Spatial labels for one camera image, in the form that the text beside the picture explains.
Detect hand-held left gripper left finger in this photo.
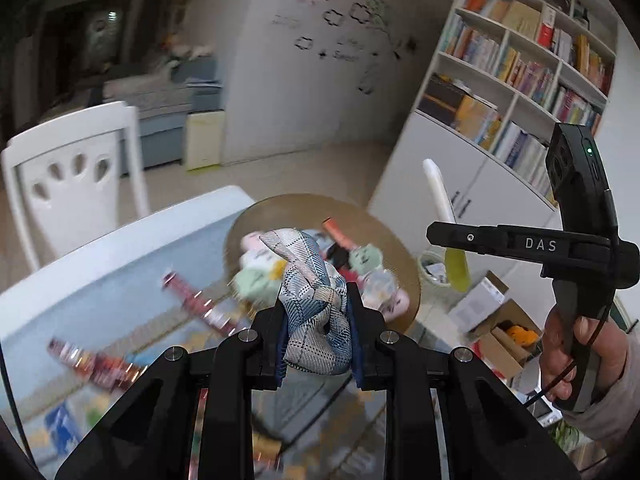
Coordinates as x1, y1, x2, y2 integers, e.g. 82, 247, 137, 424
55, 302, 289, 480

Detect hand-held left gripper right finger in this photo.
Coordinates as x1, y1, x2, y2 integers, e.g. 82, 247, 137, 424
345, 282, 581, 480

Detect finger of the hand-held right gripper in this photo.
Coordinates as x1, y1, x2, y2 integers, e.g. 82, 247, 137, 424
426, 221, 512, 260

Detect plaid cloth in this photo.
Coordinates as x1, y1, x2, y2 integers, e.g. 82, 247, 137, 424
259, 228, 353, 376

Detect round wooden tray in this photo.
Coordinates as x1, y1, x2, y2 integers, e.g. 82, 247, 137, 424
222, 193, 424, 342

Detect person's right forearm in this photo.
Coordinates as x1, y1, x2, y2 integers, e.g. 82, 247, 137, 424
562, 332, 640, 443

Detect white desktop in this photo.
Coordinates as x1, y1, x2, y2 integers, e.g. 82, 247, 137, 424
0, 185, 426, 480

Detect person's right hand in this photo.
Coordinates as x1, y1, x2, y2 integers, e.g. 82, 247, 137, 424
541, 305, 629, 403

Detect small trash bin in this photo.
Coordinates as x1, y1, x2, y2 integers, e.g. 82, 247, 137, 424
417, 250, 452, 289

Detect white yellow plastic seat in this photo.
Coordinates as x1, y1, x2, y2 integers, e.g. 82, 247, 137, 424
422, 158, 472, 294

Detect green sock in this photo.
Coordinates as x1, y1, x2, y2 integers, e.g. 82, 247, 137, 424
234, 265, 281, 307
349, 244, 384, 277

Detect white cardboard box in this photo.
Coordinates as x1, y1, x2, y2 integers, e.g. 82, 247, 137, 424
446, 270, 509, 334

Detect pink white sock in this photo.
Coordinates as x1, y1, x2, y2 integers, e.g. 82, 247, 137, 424
360, 270, 412, 322

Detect white bookcase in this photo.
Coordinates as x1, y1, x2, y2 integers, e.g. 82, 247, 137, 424
367, 0, 621, 286

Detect short red snack strip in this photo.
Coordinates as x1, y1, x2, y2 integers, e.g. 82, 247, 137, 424
161, 272, 242, 337

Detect brown cardboard box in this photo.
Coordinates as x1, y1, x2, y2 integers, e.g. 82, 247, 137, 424
474, 300, 544, 382

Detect orange snack stick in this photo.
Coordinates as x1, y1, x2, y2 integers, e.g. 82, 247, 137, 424
321, 217, 362, 254

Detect small white appliance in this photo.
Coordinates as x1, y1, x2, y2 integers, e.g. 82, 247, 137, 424
525, 394, 564, 427

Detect long red snack strip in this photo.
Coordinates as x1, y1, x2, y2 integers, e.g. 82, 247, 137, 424
47, 337, 147, 394

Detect green plant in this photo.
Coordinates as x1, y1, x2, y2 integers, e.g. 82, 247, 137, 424
550, 419, 584, 454

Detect shelved books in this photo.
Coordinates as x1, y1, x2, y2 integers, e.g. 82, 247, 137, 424
417, 0, 617, 207

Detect pale yellow box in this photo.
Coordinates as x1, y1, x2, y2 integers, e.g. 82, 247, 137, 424
185, 110, 225, 172

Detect blue packet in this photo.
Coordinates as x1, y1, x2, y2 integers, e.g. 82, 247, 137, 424
44, 401, 82, 457

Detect grey blue bed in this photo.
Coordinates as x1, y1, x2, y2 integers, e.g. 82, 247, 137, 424
101, 54, 222, 169

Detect white chair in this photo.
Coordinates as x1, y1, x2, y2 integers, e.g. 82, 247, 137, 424
0, 101, 151, 272

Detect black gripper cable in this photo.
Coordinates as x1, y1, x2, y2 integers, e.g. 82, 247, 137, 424
522, 187, 621, 406

